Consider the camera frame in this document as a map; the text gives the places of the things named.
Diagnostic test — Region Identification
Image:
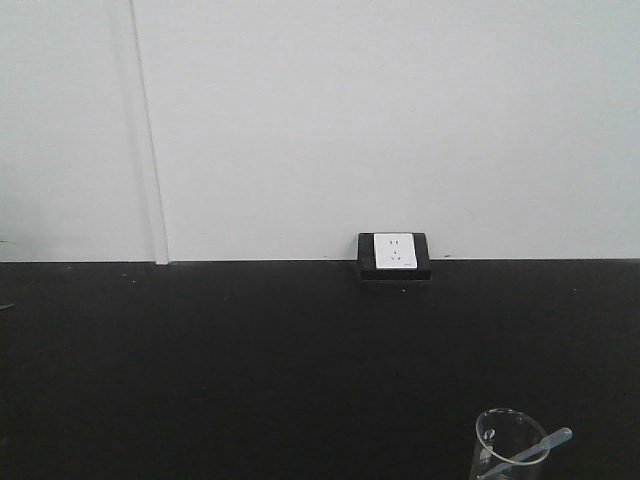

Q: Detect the white wall power socket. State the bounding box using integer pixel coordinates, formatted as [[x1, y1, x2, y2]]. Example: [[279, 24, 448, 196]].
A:
[[373, 233, 418, 270]]

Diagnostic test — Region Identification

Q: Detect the black socket mounting box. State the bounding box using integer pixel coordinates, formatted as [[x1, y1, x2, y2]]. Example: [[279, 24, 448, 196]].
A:
[[357, 232, 432, 284]]

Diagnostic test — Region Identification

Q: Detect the clear plastic dropper pipette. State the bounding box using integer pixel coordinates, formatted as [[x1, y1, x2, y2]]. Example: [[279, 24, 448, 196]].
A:
[[477, 427, 573, 479]]

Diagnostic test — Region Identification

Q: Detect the clear glass beaker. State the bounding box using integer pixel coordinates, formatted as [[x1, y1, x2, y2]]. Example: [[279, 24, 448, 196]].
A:
[[468, 408, 548, 479]]

